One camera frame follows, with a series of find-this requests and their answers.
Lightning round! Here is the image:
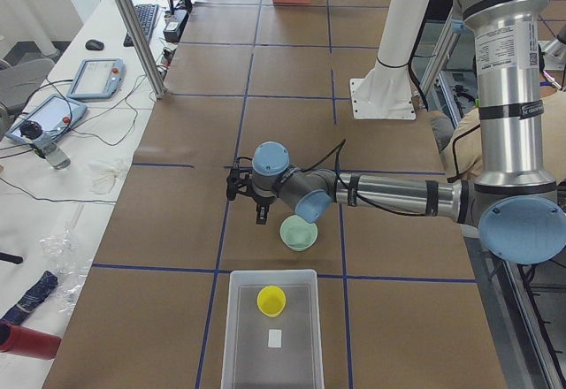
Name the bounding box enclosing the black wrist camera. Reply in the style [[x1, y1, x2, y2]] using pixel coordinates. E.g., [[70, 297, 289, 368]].
[[226, 156, 254, 202]]

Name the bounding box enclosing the clear water bottle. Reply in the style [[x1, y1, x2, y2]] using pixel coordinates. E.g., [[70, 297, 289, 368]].
[[19, 120, 71, 170]]

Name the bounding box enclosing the yellow plastic cup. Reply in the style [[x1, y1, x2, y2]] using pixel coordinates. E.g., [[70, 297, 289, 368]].
[[256, 286, 287, 318]]

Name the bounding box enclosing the black keyboard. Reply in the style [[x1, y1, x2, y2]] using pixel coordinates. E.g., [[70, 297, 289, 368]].
[[134, 4, 160, 42]]

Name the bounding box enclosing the black computer mouse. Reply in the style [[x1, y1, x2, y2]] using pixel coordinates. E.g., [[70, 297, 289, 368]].
[[85, 39, 104, 51]]

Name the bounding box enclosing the teach pendant tablet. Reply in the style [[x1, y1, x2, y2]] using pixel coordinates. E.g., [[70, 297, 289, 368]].
[[5, 95, 88, 144], [67, 58, 125, 102]]

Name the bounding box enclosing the white label in box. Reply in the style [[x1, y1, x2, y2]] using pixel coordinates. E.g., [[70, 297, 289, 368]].
[[267, 329, 282, 348]]

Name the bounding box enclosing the aluminium frame post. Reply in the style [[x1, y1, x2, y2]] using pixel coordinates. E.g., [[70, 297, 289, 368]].
[[115, 0, 166, 99]]

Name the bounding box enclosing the crumpled white tissue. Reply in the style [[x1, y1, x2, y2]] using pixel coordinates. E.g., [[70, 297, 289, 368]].
[[88, 159, 129, 195]]

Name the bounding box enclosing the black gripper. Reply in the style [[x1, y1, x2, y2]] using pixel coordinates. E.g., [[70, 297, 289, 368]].
[[251, 185, 275, 225]]

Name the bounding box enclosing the red bottle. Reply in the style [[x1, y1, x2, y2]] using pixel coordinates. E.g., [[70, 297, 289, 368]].
[[1, 322, 61, 360]]

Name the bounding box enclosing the folded blue umbrella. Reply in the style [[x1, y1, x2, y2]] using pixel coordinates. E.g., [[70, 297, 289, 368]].
[[1, 271, 58, 325]]

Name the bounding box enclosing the person in beige shirt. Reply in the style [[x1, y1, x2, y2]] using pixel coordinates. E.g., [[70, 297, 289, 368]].
[[428, 88, 565, 183]]

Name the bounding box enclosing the lower teach pendant tablet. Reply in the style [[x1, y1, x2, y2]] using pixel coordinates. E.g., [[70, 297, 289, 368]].
[[5, 95, 88, 144]]

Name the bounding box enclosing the mint green bowl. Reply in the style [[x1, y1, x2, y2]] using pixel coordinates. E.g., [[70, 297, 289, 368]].
[[279, 215, 318, 252]]

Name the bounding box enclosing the upper teach pendant tablet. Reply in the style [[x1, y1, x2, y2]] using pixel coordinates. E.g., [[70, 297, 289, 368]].
[[67, 58, 125, 102]]

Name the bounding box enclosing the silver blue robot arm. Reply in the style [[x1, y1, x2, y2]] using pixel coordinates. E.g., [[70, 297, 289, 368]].
[[247, 0, 565, 264]]

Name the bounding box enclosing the crumpled clear plastic wrap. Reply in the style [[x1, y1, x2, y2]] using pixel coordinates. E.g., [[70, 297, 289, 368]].
[[39, 230, 92, 313]]

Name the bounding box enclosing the translucent white plastic box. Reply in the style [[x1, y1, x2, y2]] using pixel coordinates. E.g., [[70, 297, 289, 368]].
[[220, 269, 325, 388]]

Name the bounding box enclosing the black power adapter box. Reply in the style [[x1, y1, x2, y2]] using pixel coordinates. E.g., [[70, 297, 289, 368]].
[[163, 10, 188, 43]]

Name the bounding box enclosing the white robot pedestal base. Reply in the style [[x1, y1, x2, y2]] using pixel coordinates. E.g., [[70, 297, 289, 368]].
[[350, 0, 429, 120]]

